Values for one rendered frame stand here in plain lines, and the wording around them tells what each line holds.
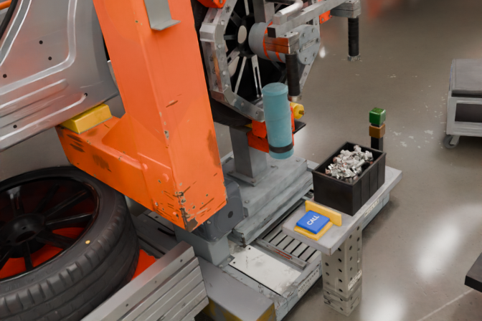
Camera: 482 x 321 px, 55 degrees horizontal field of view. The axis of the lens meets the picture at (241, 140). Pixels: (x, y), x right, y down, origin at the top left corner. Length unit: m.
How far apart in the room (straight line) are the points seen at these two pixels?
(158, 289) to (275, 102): 0.68
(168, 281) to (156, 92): 0.63
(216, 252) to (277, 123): 0.56
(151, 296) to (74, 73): 0.73
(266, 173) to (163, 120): 0.94
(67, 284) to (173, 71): 0.66
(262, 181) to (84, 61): 0.87
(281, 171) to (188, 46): 1.00
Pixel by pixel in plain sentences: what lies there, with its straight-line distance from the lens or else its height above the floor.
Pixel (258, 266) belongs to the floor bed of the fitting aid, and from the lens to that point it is 1.81.
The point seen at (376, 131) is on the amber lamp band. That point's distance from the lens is 1.53.
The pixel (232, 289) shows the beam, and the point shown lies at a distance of 1.68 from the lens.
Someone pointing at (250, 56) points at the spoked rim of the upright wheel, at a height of 0.78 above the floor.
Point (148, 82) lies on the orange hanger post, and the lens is 1.10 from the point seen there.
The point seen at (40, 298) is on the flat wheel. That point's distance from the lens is 1.40.
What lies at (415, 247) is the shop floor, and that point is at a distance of 1.99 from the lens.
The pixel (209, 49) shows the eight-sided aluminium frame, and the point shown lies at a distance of 1.46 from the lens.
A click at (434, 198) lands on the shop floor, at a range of 2.24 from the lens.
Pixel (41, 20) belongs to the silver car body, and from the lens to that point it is 1.54.
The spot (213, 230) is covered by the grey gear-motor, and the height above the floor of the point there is 0.29.
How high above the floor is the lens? 1.38
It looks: 31 degrees down
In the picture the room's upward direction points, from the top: 9 degrees counter-clockwise
